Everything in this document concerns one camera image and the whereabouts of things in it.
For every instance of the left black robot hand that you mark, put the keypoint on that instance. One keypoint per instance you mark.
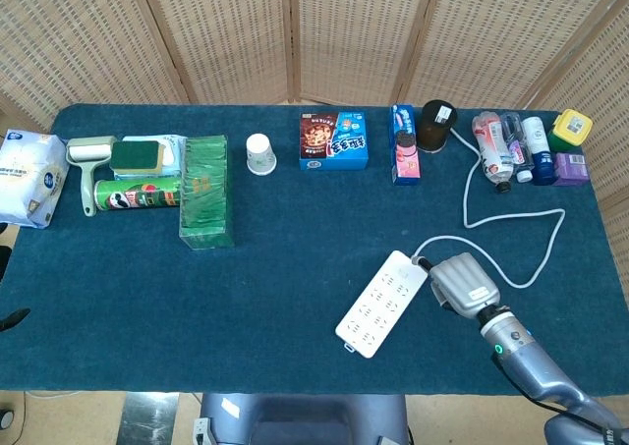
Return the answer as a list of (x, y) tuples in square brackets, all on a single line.
[(14, 318)]

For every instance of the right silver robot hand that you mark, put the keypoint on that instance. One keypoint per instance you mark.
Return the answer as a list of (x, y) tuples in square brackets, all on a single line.
[(467, 283)]

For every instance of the white power strip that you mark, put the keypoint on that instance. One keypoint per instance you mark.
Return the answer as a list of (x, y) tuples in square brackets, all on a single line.
[(381, 305)]

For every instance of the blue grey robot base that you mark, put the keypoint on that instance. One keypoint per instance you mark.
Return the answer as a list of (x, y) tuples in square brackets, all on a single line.
[(304, 418)]

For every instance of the clear bottle red label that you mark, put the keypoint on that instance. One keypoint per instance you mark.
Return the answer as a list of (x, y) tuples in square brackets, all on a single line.
[(491, 145)]

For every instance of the white tissue pack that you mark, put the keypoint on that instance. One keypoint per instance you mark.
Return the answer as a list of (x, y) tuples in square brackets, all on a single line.
[(27, 177)]

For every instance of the blue pink Oreo box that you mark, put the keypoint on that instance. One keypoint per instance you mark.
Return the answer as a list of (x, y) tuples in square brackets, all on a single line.
[(405, 150)]

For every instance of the clear bottle purple label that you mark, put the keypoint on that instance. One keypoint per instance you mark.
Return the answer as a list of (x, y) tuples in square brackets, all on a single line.
[(518, 145)]

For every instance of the white blue bottle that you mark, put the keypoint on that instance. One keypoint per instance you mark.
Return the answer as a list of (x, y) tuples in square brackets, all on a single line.
[(538, 145)]

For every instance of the small purple box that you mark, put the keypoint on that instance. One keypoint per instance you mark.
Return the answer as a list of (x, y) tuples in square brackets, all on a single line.
[(572, 169)]

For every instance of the dark brown jar black lid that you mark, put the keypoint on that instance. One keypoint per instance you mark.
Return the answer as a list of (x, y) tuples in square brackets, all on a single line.
[(435, 126)]

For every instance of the grey metal floor plate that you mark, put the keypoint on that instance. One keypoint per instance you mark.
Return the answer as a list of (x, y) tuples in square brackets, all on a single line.
[(147, 418)]

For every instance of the dark teal table cloth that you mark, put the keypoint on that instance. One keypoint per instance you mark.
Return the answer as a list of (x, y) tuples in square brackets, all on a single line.
[(295, 278)]

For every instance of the pale green lint roller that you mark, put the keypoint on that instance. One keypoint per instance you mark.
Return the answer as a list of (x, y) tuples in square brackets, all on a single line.
[(88, 162)]

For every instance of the green Pringles can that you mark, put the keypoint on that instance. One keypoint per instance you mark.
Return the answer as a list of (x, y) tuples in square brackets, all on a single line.
[(135, 194)]

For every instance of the yellow green lidded container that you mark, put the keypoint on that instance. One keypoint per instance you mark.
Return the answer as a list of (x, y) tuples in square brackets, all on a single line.
[(570, 130)]

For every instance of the blue cookie box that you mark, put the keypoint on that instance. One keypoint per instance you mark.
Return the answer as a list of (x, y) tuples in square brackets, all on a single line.
[(334, 143)]

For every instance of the green yellow sponge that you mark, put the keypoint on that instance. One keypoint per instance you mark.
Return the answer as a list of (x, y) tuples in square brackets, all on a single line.
[(136, 155)]

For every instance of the light blue wet wipes pack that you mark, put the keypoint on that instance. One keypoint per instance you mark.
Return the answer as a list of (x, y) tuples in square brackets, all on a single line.
[(172, 155)]

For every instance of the green tea box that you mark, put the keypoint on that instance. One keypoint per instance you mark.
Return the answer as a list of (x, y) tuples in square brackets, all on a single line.
[(206, 194)]

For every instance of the white paper cup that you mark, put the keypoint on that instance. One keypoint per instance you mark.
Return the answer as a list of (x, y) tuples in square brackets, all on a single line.
[(260, 155)]

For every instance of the woven wooden folding screen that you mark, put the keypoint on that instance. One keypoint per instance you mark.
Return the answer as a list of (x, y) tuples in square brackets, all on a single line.
[(344, 32)]

